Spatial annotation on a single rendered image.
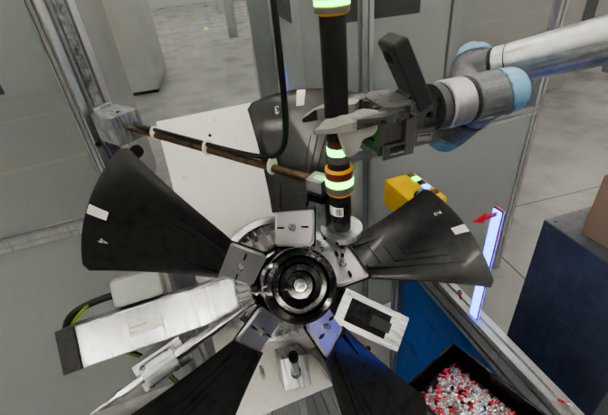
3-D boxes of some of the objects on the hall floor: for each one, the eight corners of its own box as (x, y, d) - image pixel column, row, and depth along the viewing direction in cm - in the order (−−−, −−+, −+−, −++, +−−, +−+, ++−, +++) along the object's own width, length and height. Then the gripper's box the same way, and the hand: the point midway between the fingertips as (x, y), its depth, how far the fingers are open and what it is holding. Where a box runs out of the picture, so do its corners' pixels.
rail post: (386, 383, 166) (394, 254, 125) (394, 381, 167) (403, 250, 126) (391, 391, 163) (400, 261, 121) (399, 389, 164) (411, 258, 122)
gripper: (458, 150, 55) (326, 184, 50) (413, 123, 64) (298, 150, 59) (467, 93, 50) (322, 125, 45) (417, 73, 60) (292, 98, 54)
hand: (316, 118), depth 51 cm, fingers closed on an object, 4 cm apart
